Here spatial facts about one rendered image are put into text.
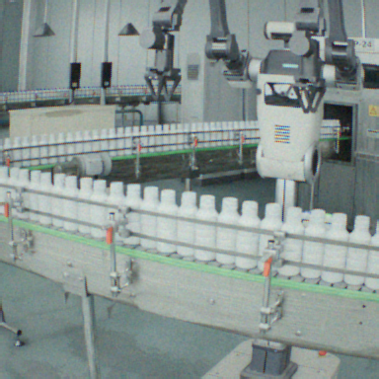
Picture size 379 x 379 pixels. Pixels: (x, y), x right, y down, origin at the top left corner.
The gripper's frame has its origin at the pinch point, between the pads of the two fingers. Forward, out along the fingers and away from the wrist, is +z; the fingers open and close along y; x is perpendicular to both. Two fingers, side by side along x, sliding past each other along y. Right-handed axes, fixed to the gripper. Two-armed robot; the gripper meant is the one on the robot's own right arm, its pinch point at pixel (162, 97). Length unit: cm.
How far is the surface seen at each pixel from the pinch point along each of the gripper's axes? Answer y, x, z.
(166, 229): 15.5, 13.0, 34.5
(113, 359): -66, -70, 139
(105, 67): -477, -414, -42
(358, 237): 15, 65, 29
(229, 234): 14.7, 30.9, 33.0
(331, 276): 16, 59, 39
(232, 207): 13.5, 30.8, 26.5
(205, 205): 15.0, 24.1, 26.7
